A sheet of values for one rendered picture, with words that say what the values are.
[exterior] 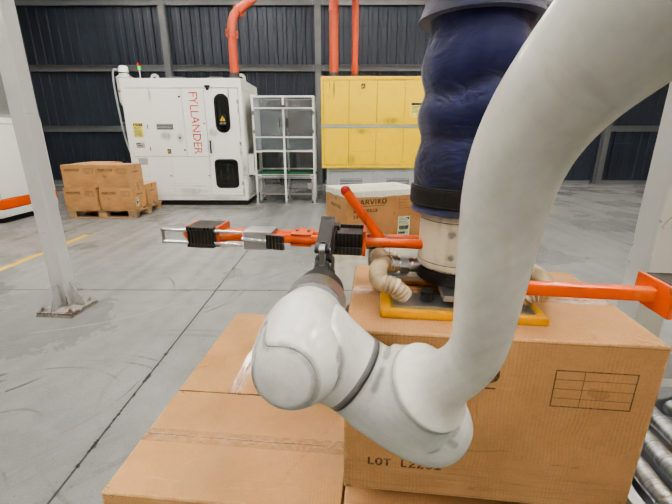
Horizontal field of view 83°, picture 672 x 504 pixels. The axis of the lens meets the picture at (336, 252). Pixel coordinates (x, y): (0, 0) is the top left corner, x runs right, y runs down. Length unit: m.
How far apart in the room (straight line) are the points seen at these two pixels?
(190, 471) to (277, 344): 0.84
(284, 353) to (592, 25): 0.34
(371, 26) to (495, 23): 10.83
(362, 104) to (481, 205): 7.82
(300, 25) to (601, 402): 11.25
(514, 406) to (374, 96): 7.51
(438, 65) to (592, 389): 0.69
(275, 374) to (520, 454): 0.68
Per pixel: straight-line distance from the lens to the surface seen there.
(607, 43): 0.24
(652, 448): 1.51
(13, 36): 3.69
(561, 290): 0.72
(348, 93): 8.09
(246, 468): 1.18
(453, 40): 0.82
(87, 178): 7.83
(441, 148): 0.81
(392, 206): 2.74
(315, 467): 1.16
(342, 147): 8.05
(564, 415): 0.94
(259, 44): 11.72
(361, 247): 0.87
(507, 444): 0.96
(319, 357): 0.40
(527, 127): 0.25
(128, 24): 12.87
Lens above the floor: 1.39
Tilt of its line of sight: 17 degrees down
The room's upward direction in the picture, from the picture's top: straight up
